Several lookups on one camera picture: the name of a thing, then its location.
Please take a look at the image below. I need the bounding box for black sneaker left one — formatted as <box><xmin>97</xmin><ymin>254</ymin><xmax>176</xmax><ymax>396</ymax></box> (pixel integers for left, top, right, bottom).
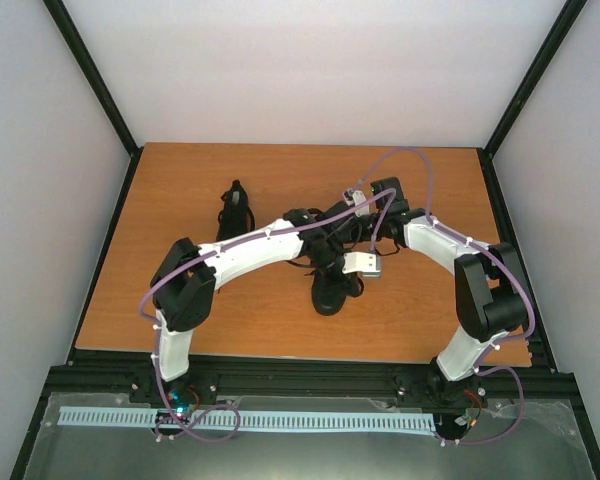
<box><xmin>216</xmin><ymin>180</ymin><xmax>255</xmax><ymax>241</ymax></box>

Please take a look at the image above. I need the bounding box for right black corner post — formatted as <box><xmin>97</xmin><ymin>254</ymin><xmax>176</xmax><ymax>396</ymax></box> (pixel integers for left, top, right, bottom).
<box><xmin>482</xmin><ymin>0</ymin><xmax>589</xmax><ymax>156</ymax></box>

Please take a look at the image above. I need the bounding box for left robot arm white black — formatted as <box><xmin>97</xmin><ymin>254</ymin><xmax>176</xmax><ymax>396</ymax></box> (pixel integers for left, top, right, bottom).
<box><xmin>143</xmin><ymin>209</ymin><xmax>364</xmax><ymax>403</ymax></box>

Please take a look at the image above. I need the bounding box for left black corner post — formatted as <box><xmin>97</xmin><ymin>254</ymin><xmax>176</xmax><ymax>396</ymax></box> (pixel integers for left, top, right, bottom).
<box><xmin>41</xmin><ymin>0</ymin><xmax>143</xmax><ymax>157</ymax></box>

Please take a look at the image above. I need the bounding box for white slotted cable duct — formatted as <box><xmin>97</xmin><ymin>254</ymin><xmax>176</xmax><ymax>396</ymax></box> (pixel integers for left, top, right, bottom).
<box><xmin>57</xmin><ymin>406</ymin><xmax>436</xmax><ymax>435</ymax></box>

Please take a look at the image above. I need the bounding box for grey metal base plate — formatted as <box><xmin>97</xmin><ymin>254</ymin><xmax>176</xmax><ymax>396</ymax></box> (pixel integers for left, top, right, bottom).
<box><xmin>14</xmin><ymin>394</ymin><xmax>600</xmax><ymax>479</ymax></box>

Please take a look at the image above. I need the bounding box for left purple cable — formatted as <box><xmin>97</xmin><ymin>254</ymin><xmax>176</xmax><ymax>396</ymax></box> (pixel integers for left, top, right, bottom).
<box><xmin>138</xmin><ymin>188</ymin><xmax>398</xmax><ymax>443</ymax></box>

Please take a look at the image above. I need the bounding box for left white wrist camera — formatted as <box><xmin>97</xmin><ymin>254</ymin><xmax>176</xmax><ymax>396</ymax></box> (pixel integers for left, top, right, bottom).
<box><xmin>342</xmin><ymin>252</ymin><xmax>382</xmax><ymax>278</ymax></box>

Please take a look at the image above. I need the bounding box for black sneaker with laces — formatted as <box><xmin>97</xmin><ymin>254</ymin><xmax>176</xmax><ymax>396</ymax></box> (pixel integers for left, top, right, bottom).
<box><xmin>287</xmin><ymin>254</ymin><xmax>350</xmax><ymax>316</ymax></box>

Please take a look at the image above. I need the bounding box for purple cable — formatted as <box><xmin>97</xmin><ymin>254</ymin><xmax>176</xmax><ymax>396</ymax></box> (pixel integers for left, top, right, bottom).
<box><xmin>138</xmin><ymin>188</ymin><xmax>398</xmax><ymax>443</ymax></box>
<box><xmin>351</xmin><ymin>146</ymin><xmax>536</xmax><ymax>447</ymax></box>

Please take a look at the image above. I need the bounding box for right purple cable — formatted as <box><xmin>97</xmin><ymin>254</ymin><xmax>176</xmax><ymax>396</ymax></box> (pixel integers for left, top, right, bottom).
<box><xmin>351</xmin><ymin>146</ymin><xmax>536</xmax><ymax>447</ymax></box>

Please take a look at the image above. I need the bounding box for black corner post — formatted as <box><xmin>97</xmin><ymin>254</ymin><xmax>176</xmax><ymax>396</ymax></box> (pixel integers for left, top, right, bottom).
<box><xmin>41</xmin><ymin>0</ymin><xmax>143</xmax><ymax>157</ymax></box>
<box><xmin>482</xmin><ymin>0</ymin><xmax>589</xmax><ymax>156</ymax></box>

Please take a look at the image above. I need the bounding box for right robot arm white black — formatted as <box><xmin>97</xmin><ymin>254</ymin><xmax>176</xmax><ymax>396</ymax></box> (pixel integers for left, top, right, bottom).
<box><xmin>320</xmin><ymin>177</ymin><xmax>536</xmax><ymax>404</ymax></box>

